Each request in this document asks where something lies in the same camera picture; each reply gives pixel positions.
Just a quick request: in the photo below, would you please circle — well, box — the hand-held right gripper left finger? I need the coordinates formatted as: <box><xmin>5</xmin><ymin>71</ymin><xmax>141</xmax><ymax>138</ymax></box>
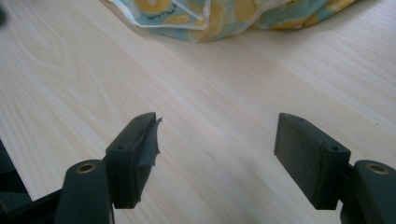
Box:
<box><xmin>105</xmin><ymin>111</ymin><xmax>163</xmax><ymax>210</ymax></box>

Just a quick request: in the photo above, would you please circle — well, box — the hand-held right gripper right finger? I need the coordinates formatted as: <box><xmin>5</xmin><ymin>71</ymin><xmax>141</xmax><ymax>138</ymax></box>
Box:
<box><xmin>274</xmin><ymin>112</ymin><xmax>352</xmax><ymax>211</ymax></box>

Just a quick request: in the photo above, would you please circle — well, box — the teal fruit print cloth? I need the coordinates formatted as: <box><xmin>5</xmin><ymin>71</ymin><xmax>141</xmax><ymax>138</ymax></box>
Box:
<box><xmin>104</xmin><ymin>0</ymin><xmax>358</xmax><ymax>44</ymax></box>

